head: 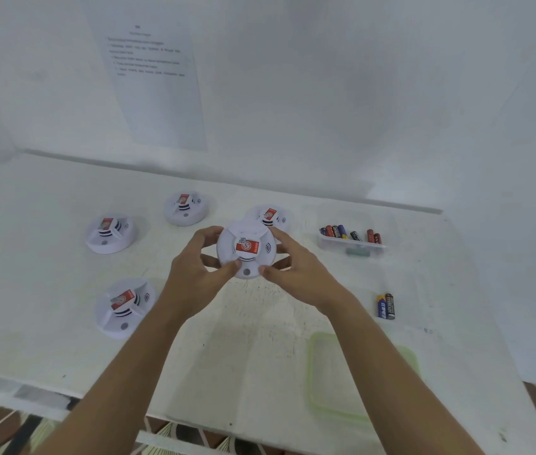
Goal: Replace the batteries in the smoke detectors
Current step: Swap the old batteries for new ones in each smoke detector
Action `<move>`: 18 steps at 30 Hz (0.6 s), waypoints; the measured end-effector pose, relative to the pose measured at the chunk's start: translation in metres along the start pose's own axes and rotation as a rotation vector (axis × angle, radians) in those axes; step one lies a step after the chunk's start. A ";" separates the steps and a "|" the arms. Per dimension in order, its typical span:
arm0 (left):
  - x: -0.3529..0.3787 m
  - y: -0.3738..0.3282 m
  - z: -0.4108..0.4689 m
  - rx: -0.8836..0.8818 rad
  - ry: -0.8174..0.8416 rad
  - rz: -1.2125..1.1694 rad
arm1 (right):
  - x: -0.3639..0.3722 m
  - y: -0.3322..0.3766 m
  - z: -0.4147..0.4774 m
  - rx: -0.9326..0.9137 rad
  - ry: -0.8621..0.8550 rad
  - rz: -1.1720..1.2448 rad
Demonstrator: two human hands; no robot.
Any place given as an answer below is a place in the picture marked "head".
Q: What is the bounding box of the person's left hand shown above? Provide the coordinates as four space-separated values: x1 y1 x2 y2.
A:
160 226 243 321

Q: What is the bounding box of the row of assorted batteries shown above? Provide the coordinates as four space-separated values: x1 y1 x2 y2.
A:
319 224 383 245

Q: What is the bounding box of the clear plastic container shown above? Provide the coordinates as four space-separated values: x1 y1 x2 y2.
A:
316 210 388 258

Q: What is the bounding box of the white smoke detector red label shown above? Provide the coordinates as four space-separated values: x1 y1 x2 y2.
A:
95 278 157 340
163 191 210 227
244 205 297 242
86 214 137 255
216 220 278 280

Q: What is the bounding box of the white printed paper sheet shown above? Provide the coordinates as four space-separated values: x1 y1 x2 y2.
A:
80 0 209 152

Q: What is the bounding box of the person's right forearm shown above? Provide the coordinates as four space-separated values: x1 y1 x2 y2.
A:
317 291 486 455

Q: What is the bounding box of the clear green-rimmed container lid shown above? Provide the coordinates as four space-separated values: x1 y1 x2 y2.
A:
307 331 421 423

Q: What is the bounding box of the person's right hand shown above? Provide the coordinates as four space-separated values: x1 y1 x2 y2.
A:
258 226 350 316

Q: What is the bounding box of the person's left forearm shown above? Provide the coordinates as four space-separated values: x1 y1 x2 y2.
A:
33 293 194 455

